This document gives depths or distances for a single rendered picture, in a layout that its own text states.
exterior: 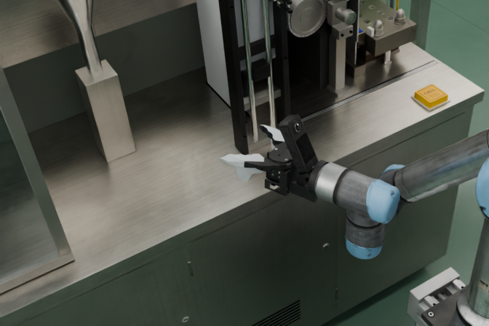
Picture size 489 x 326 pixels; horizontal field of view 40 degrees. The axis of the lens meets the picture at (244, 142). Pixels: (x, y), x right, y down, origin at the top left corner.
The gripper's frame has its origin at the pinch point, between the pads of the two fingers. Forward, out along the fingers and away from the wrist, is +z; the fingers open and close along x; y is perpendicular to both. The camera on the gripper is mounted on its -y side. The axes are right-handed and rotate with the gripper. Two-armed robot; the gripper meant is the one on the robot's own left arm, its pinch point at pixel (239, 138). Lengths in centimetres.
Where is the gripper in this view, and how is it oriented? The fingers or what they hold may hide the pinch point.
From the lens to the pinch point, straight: 142.2
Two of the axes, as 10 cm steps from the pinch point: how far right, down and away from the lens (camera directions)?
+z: -8.3, -3.2, 4.6
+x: 5.6, -4.7, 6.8
